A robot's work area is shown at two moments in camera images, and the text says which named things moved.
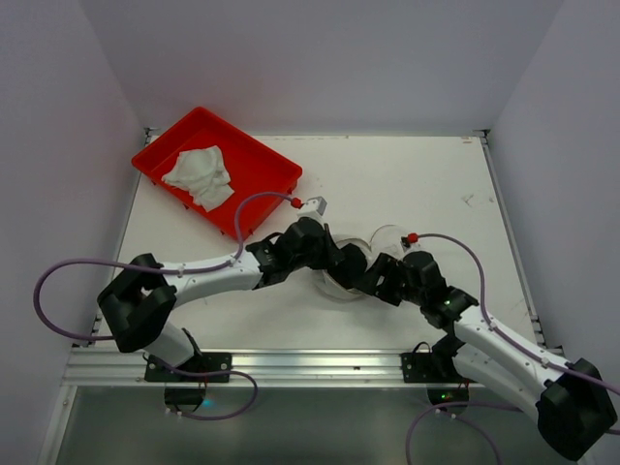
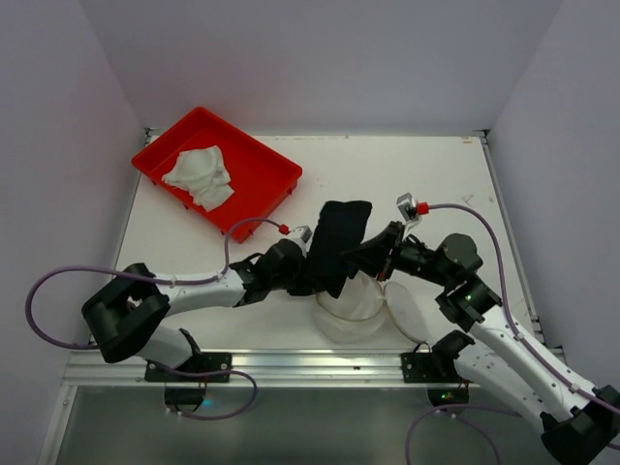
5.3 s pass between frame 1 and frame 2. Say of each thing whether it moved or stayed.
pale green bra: stayed
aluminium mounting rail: stayed
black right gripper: moved
